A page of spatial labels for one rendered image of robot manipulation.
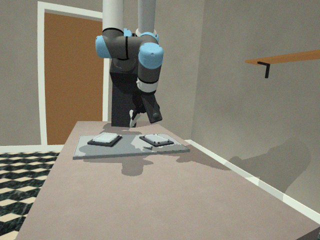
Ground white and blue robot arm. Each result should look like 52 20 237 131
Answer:
95 0 164 124

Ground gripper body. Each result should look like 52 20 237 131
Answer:
132 87 156 114

